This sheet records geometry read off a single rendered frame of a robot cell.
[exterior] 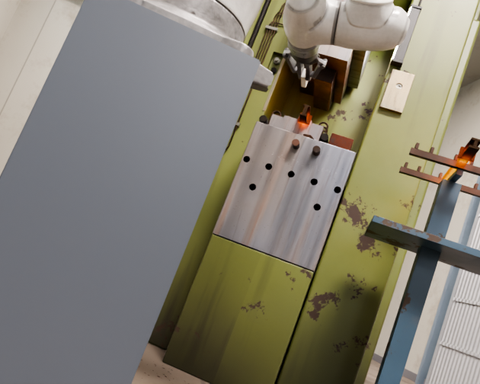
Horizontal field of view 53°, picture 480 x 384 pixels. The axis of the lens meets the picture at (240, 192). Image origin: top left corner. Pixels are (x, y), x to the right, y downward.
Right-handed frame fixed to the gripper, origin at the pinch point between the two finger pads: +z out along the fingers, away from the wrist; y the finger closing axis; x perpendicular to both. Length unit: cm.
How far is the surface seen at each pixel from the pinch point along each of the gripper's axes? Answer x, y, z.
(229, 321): -79, 1, 29
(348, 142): -3.3, 18.1, 35.0
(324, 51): 28.8, -2.1, 35.1
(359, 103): 33, 15, 83
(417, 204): -2, 56, 93
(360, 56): 37, 10, 46
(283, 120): -3.1, -7.7, 35.1
